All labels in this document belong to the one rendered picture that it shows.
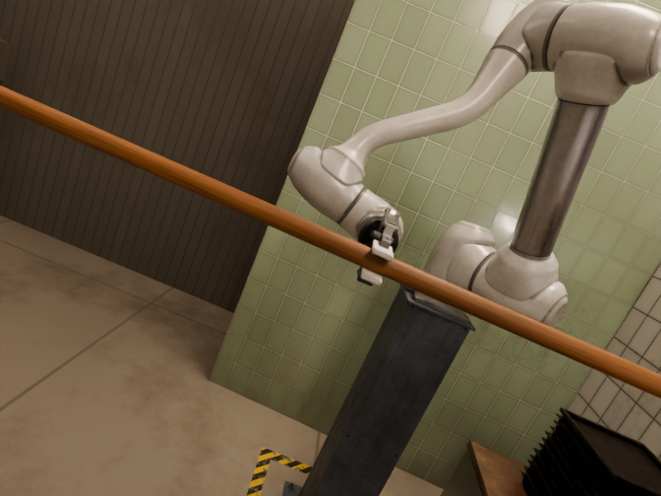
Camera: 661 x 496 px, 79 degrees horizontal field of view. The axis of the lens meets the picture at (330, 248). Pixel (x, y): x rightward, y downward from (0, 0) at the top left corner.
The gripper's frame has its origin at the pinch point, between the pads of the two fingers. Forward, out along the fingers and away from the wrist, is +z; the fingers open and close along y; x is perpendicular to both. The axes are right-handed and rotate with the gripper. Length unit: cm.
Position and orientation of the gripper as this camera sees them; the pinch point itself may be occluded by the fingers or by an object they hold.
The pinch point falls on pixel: (377, 261)
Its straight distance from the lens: 58.0
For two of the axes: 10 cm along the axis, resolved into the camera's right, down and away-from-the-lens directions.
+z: -1.3, 2.0, -9.7
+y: -3.8, 8.9, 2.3
